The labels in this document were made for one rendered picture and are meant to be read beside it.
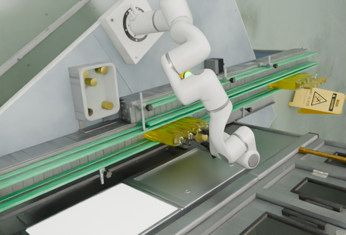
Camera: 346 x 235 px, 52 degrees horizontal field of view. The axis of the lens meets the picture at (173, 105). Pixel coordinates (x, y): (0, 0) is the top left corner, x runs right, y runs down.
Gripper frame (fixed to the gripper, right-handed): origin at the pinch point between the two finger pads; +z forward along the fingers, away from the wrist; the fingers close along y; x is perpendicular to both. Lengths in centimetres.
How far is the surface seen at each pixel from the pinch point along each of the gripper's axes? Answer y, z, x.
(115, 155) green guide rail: -3.7, 18.1, 33.7
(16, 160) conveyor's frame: 6, 15, 71
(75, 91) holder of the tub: 24, 30, 43
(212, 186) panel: -12.4, -16.3, 9.6
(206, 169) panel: -13.3, -2.1, 2.0
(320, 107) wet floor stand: -85, 158, -287
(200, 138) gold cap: 0.2, 0.5, 2.1
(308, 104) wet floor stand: -82, 171, -281
